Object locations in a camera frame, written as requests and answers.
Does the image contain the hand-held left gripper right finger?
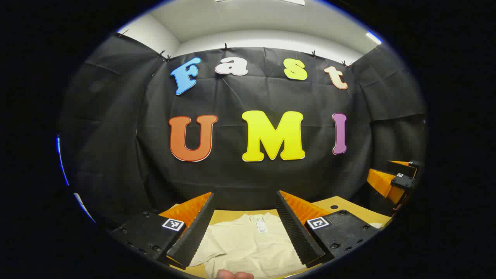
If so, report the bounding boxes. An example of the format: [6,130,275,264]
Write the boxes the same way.
[276,190,382,269]

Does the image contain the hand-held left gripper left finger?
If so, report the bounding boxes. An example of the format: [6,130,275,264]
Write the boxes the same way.
[110,191,217,270]

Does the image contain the cream white sweatshirt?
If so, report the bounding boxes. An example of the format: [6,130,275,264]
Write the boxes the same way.
[188,213,384,279]

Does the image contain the black backdrop cloth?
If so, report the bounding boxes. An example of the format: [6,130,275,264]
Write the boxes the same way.
[58,33,429,229]

